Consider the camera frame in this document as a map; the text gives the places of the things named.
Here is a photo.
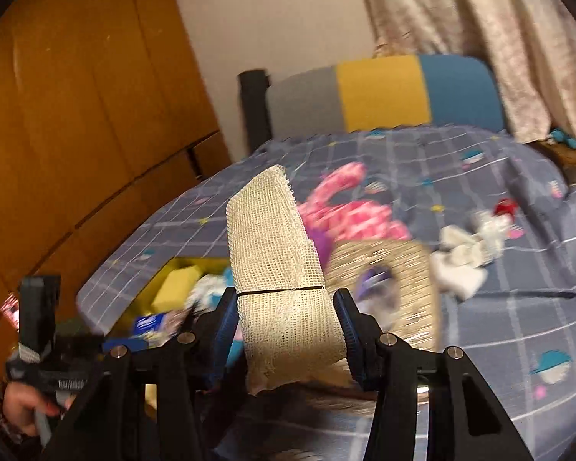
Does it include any floral curtain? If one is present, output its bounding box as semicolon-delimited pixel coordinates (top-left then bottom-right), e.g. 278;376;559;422
346;0;576;145

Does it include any yellow storage box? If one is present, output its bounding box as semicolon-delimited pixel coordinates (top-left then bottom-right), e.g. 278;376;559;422
122;257;231;347

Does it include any blue packet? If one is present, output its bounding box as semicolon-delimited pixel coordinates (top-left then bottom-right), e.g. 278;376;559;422
133;312;174;342

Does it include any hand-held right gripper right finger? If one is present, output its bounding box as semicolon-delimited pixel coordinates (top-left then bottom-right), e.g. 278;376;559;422
333;288;536;461

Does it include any woven basket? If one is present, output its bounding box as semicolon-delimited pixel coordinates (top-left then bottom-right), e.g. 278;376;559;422
324;239;442;353

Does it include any pink white patterned plush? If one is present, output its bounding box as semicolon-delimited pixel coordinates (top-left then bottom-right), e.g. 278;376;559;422
298;162;411;250

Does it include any yellow sponge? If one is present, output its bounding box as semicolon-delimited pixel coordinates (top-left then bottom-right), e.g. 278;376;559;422
151;269;197;315

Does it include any white plush toy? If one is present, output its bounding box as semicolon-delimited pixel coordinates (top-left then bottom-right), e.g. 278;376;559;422
431;225;489;299

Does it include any grey checked bedsheet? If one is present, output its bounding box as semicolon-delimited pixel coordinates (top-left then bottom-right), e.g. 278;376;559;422
77;125;576;461

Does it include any grey yellow blue headboard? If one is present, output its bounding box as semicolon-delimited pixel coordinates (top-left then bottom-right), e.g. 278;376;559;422
264;55;507;142

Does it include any person's left hand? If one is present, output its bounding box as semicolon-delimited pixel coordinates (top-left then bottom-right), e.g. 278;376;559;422
2;381;63;438

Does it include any white frilly cloth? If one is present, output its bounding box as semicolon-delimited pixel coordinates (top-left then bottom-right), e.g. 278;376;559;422
470;211;515;260

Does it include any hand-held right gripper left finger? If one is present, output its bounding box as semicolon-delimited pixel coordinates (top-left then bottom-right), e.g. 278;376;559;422
41;287;241;461

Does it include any cream gauze bandage roll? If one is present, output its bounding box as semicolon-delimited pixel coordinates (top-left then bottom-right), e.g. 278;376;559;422
225;164;349;397

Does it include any wooden wardrobe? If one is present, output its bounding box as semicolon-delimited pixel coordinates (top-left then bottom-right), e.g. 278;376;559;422
0;0;232;395

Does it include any wooden side table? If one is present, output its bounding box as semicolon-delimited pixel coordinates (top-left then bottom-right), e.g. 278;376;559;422
533;139;576;171

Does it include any purple white item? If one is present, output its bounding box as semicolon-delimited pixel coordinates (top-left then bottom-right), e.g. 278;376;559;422
355;266;399;318

